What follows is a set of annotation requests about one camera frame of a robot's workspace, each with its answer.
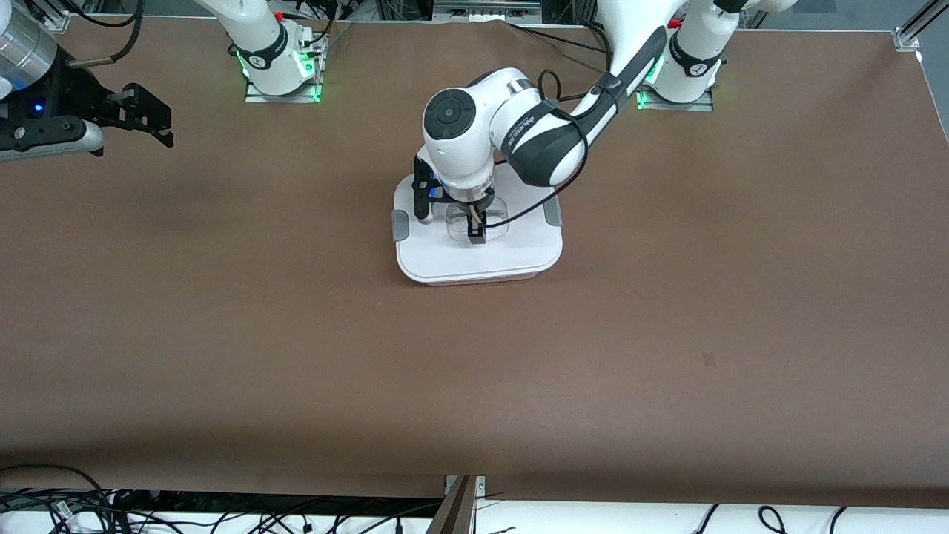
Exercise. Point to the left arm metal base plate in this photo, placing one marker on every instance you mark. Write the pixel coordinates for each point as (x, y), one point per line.
(682, 106)

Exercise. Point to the brown wooden beam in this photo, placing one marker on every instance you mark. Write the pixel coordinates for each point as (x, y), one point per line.
(456, 512)

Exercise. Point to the white plastic box lid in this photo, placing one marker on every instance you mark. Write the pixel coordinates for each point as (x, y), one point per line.
(482, 259)

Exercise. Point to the brown table cover sheet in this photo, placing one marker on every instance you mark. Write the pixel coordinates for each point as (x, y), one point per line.
(222, 297)

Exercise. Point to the pink plastic storage box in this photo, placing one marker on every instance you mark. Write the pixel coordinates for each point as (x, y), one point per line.
(482, 282)

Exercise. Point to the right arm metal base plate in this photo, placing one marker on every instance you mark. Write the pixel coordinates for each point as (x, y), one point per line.
(296, 97)

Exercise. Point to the aluminium frame rail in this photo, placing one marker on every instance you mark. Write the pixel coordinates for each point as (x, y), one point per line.
(482, 7)

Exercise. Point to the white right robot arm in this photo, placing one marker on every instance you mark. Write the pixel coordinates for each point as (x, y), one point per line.
(259, 44)

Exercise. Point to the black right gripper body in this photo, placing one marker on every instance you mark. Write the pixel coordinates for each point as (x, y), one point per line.
(80, 95)

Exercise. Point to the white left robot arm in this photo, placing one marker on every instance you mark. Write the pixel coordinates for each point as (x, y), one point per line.
(460, 156)

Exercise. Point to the small metal beam bracket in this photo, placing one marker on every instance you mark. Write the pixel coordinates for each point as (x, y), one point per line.
(480, 483)

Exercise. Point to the aluminium corner bracket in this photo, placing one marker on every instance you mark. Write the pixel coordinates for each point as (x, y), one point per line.
(906, 41)
(58, 22)

